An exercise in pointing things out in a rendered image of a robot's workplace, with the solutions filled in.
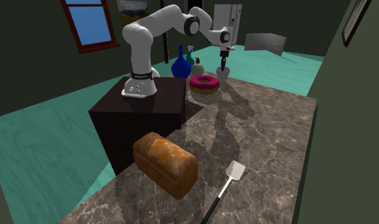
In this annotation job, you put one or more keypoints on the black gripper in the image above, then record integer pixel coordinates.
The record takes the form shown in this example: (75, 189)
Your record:
(223, 57)

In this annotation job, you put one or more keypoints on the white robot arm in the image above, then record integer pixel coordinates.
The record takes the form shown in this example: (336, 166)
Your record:
(139, 40)

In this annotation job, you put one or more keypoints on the white cup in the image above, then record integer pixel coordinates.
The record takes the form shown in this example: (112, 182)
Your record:
(223, 74)

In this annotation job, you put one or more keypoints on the grey soap dispenser bottle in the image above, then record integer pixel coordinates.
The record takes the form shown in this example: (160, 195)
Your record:
(197, 68)

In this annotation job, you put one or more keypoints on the pink frosted donut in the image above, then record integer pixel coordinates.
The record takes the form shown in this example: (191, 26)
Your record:
(204, 84)

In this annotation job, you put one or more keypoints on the teal spray bottle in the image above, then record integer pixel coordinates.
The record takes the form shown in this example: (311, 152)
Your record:
(189, 57)

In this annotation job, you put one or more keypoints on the grey refrigerator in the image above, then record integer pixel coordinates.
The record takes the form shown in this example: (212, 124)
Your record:
(228, 18)

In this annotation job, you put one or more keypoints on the blue vase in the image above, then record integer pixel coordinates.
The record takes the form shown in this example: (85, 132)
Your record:
(180, 66)

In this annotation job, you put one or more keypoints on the dark robot stand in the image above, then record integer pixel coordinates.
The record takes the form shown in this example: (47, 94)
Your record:
(136, 114)

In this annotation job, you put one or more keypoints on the brown bread loaf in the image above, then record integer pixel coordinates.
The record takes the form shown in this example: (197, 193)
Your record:
(164, 164)

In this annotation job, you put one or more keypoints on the red framed window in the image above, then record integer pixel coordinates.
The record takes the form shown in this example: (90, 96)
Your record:
(88, 23)

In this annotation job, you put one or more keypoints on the wall picture landscape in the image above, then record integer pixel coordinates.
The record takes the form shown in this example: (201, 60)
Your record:
(132, 11)

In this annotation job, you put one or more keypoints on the dark framed wall picture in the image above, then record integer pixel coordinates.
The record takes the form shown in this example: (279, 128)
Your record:
(353, 20)

